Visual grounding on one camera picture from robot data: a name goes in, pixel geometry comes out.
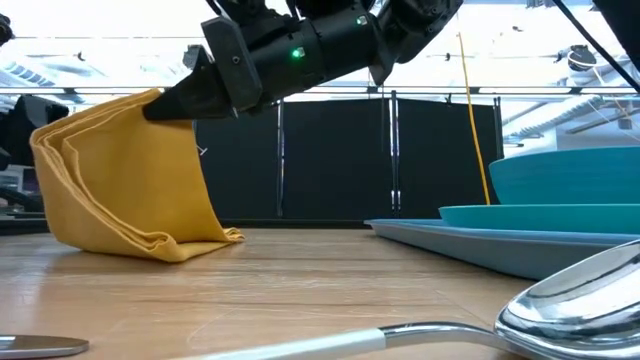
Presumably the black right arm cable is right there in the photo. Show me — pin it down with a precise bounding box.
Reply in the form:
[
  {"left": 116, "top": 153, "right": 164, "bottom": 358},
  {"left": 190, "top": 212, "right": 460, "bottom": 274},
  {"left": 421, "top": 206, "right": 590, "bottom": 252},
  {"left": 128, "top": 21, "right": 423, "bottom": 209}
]
[{"left": 551, "top": 0, "right": 640, "bottom": 94}]

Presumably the blue plastic tray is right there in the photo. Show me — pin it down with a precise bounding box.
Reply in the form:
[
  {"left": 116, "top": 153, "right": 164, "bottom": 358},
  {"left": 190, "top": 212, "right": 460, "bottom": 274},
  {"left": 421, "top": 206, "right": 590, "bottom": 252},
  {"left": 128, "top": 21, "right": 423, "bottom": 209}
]
[{"left": 364, "top": 218, "right": 640, "bottom": 282}]

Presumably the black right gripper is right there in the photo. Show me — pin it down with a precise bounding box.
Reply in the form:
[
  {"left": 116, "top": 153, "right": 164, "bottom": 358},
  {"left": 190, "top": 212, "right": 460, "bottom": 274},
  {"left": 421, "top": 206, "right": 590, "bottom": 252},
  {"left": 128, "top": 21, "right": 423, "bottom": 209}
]
[{"left": 141, "top": 6, "right": 382, "bottom": 122}]

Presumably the orange-handled metal spoon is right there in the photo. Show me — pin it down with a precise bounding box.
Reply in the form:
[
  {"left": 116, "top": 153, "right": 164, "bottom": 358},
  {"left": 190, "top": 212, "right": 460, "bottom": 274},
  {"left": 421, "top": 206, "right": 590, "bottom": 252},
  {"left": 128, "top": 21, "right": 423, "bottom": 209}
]
[{"left": 169, "top": 239, "right": 640, "bottom": 360}]

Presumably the teal bowl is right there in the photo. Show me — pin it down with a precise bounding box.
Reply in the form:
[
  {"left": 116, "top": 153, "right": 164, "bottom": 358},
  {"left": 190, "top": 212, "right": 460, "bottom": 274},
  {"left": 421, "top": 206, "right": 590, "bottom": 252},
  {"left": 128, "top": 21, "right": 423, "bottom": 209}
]
[{"left": 488, "top": 145, "right": 640, "bottom": 207}]

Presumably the black partition screen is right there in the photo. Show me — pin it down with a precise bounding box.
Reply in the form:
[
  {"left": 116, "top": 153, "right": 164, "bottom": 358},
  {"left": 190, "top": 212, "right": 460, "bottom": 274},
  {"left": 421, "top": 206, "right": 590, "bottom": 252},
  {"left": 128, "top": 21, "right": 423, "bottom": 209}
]
[{"left": 191, "top": 96, "right": 506, "bottom": 224}]

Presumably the yellow cloth napkin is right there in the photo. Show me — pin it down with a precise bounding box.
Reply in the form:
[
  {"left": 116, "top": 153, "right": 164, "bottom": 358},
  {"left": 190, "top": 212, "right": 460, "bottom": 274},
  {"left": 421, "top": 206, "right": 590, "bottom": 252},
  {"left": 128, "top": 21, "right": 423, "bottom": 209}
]
[{"left": 28, "top": 88, "right": 247, "bottom": 264}]

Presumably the yellow hanging cable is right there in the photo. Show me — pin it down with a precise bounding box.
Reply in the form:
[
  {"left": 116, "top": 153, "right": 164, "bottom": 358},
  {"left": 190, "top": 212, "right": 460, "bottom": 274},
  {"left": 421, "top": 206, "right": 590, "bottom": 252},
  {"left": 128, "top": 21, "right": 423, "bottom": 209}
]
[{"left": 456, "top": 31, "right": 493, "bottom": 207}]

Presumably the cream-handled table knife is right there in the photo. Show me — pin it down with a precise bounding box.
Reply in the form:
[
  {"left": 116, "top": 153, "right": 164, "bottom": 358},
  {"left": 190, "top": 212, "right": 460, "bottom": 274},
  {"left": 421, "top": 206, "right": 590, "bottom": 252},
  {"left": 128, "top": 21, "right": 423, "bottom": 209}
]
[{"left": 0, "top": 334, "right": 91, "bottom": 360}]

